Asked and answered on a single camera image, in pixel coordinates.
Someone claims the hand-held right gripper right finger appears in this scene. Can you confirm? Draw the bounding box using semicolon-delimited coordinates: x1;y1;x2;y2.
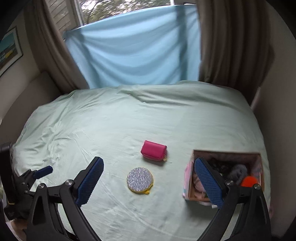
194;157;271;241

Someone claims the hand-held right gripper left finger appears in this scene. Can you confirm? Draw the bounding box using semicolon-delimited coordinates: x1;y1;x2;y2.
26;156;104;241

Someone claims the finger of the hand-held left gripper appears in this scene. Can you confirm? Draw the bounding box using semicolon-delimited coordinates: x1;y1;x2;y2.
14;170;32;184
22;165;54;189

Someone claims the pink fabric scrunchie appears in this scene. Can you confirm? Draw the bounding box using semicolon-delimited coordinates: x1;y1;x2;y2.
191;172;207;193

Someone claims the black scrunchie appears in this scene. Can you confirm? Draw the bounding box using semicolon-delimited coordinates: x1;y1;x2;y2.
208;159;232;175

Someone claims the grey sock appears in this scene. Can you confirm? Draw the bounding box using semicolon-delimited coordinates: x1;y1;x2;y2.
228;164;249;180

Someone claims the orange pompom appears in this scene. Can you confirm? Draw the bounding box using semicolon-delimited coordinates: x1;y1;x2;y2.
240;175;258;187

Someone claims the cardboard box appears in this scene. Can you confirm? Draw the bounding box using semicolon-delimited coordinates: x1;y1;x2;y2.
183;149;264;207

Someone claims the round glitter coin purse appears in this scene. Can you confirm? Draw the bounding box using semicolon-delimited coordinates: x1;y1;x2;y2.
126;166;154;195

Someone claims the pink zip pouch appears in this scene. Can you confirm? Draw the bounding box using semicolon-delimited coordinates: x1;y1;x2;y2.
141;140;168;162

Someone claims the bed with green sheet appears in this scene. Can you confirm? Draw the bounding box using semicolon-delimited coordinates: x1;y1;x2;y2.
11;80;271;241

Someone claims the beige curtain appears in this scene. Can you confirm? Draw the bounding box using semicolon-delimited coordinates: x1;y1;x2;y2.
196;0;276;105
24;0;90;93

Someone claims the light blue hanging cloth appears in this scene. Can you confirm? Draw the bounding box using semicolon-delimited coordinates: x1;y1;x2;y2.
63;3;201;90

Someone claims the green tree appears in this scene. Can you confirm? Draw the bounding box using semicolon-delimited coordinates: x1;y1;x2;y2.
81;0;172;24

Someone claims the framed wall poster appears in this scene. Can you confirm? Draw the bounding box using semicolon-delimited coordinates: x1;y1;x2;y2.
0;26;24;77

